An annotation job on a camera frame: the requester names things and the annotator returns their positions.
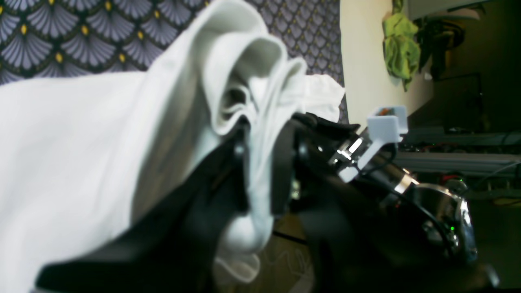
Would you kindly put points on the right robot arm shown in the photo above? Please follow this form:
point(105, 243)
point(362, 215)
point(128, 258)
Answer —
point(439, 217)

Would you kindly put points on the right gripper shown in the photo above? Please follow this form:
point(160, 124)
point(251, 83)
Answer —
point(338, 164)

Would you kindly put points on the green cloth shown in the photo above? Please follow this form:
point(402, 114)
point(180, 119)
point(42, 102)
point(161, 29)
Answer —
point(401, 51)

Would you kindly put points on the white T-shirt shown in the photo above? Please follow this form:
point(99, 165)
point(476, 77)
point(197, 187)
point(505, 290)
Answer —
point(82, 158)

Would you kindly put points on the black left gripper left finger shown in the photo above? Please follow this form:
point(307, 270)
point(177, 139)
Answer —
point(172, 248)

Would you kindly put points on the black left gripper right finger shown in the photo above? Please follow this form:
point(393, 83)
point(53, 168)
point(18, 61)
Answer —
point(355, 249)

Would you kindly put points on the fan patterned table cloth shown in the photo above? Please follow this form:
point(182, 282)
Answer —
point(69, 38)

